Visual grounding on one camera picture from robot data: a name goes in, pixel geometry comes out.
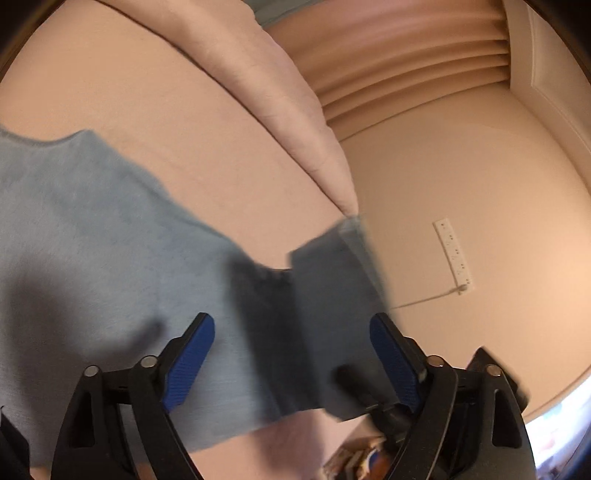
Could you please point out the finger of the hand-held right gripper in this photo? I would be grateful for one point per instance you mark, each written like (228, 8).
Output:
(512, 385)
(351, 378)

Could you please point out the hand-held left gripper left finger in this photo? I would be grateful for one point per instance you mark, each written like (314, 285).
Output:
(189, 364)

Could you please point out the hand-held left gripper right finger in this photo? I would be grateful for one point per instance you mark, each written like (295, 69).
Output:
(395, 364)

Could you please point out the light blue knit garment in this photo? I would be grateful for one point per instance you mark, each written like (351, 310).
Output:
(92, 230)

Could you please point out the light patterned cloth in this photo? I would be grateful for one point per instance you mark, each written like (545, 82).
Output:
(554, 434)

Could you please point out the colourful printed item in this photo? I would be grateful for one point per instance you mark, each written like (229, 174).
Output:
(355, 461)

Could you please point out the white power strip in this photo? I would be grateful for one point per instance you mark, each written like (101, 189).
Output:
(455, 256)

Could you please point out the bed with pink sheet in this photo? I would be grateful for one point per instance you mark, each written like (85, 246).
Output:
(138, 92)

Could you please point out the pink pillow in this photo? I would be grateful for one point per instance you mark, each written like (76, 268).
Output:
(277, 92)

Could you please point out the pink curtain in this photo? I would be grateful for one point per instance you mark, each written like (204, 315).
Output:
(392, 60)

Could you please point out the white panelled door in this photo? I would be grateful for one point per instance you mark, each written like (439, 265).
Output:
(554, 60)

